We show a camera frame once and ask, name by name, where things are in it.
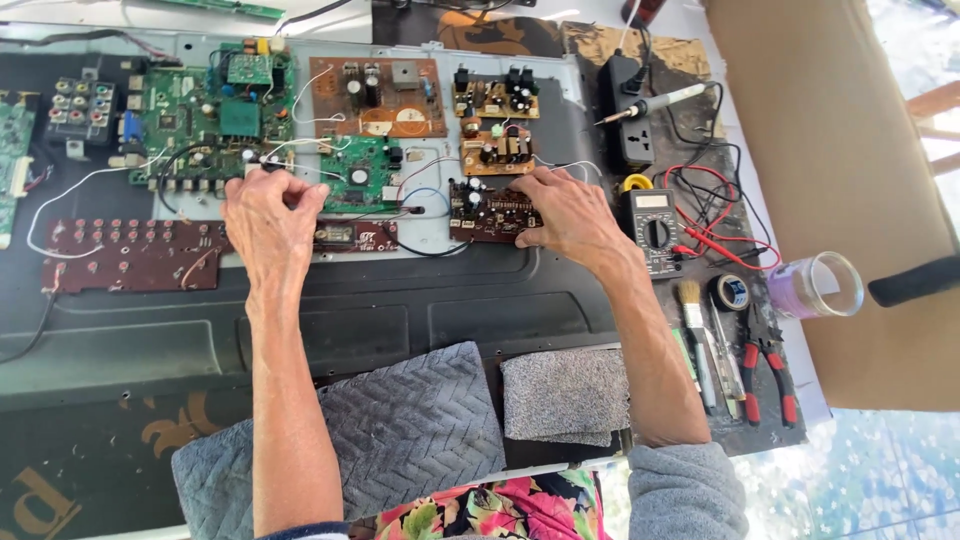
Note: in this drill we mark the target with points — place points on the person's right hand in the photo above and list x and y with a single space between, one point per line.
577 217

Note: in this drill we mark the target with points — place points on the person's left hand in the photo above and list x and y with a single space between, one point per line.
270 225

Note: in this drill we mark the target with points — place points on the dark brown capacitor circuit board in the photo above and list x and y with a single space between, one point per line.
487 217

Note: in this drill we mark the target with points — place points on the yellow solder roll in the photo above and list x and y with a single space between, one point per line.
637 182

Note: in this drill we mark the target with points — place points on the black digital multimeter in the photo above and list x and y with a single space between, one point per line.
656 232

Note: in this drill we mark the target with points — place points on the small brown display circuit board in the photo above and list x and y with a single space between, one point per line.
360 236

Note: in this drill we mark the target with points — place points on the small green square circuit board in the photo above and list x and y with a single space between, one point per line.
360 176

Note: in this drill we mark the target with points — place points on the black power strip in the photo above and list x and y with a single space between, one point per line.
626 127

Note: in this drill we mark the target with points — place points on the small tan transformer circuit board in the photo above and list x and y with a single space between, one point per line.
499 150

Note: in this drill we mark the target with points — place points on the large green main circuit board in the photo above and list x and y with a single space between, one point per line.
202 120

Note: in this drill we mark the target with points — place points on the long brown button circuit board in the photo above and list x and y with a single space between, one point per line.
127 255

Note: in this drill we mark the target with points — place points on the red multimeter probe lead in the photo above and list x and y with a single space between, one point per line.
720 251

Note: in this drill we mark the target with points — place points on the tan circuit board black relays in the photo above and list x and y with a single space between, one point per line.
491 97

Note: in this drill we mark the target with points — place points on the silver metal mounting plate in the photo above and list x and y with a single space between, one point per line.
427 240

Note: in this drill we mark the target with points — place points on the small bristle paintbrush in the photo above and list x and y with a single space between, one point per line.
694 315

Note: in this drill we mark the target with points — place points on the dark grey television back panel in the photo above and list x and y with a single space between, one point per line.
450 307

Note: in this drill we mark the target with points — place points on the brown copper-coil circuit board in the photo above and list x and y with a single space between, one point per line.
375 101

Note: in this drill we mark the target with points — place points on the black multimeter probe lead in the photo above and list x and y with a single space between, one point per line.
731 150

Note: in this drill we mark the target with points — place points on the black electrical tape roll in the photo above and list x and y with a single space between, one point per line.
729 292

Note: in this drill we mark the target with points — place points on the small folded grey towel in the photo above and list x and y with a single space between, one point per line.
566 394

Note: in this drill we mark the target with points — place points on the black work mat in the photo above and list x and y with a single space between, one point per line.
675 60

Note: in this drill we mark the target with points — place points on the dark red bottle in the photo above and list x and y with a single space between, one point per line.
643 10

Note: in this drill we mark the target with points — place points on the black panel with coloured jacks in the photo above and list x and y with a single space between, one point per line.
81 109

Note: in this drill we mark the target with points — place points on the narrow green strip circuit board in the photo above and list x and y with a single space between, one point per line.
225 7

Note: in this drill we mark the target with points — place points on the clear glass jar purple label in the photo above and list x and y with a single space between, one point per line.
814 285

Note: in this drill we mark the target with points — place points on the large grey quilted cloth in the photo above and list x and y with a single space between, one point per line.
420 427

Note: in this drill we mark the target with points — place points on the brown cardboard sheet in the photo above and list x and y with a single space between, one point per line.
825 135

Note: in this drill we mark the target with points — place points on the green circuit board white connector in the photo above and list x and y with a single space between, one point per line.
13 150

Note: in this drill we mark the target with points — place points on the black cloth with gold print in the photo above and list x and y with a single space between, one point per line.
90 457

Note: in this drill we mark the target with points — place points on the floral clothing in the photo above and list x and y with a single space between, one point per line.
495 506

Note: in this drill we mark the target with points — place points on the wooden chair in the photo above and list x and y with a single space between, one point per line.
934 112

